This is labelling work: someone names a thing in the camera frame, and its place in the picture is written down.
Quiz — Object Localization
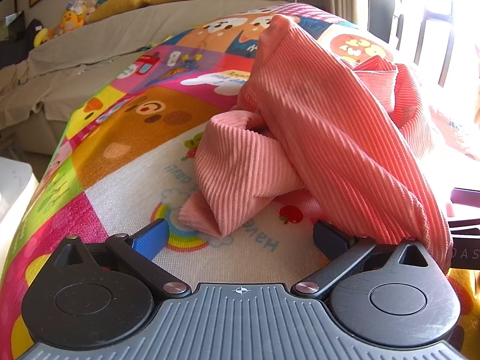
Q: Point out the colourful printed blanket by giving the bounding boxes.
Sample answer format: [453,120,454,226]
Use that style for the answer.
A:
[0,2,480,359]

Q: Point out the window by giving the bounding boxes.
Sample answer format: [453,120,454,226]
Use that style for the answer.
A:
[369,0,480,94]

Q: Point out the yellow plush toys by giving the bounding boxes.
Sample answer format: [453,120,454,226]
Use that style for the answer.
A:
[56,9,86,34]

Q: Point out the yellow and black plush toy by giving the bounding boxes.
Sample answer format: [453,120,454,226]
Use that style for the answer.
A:
[33,27,57,48]

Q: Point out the beige covered bed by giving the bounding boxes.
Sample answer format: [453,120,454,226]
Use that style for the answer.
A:
[0,0,297,132]

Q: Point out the pale plush toy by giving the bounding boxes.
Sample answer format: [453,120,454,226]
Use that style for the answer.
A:
[66,0,99,21]

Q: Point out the pink ribbed garment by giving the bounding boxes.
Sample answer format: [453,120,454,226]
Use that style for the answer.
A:
[178,14,454,275]

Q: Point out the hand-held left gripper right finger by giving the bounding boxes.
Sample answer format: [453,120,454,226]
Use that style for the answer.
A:
[292,220,433,301]

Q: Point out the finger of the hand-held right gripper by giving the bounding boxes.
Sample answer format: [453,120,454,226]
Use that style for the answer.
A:
[446,217,480,238]
[449,188,480,211]

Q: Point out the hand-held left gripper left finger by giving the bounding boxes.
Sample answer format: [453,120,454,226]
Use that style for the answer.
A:
[52,219,191,301]

